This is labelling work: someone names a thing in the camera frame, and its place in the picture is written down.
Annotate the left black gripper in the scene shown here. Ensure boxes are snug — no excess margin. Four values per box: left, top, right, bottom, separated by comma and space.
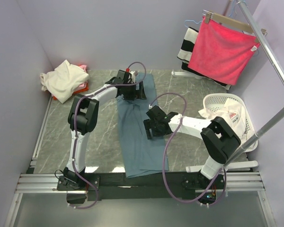
123, 81, 146, 101

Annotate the blue t shirt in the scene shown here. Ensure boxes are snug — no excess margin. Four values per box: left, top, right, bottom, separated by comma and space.
116, 73, 169, 178

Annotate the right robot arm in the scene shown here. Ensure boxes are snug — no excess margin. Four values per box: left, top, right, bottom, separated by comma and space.
143, 105, 241, 189

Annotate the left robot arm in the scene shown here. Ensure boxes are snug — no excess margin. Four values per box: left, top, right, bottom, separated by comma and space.
63, 69, 146, 190

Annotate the pink folded t shirt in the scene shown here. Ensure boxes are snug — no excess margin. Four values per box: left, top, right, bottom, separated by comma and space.
73, 65, 88, 94

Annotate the white laundry basket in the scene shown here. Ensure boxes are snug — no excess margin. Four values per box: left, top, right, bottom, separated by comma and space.
198, 93, 255, 144

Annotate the cream folded t shirt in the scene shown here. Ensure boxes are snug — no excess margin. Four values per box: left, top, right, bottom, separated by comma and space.
40, 60, 81, 104

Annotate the black base beam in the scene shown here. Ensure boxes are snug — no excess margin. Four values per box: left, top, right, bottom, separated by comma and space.
56, 171, 228, 201

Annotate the white t shirt in basket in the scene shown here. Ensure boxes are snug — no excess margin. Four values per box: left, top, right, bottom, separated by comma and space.
198, 97, 247, 143

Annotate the black white striped cloth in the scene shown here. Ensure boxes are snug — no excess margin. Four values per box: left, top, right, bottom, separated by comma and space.
177, 26, 232, 90

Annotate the red towel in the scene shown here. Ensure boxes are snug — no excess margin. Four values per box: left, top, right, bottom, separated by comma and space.
188, 18, 260, 86

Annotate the wooden clip hanger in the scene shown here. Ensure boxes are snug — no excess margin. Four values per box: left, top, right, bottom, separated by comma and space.
203, 10, 255, 34

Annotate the metal clothes rack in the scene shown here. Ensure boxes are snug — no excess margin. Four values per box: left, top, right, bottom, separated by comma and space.
171, 0, 284, 173

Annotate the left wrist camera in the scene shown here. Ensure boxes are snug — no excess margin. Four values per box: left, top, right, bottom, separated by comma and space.
125, 68, 138, 84

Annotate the aluminium rail frame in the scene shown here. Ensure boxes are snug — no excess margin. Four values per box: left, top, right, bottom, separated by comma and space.
6, 101, 276, 227

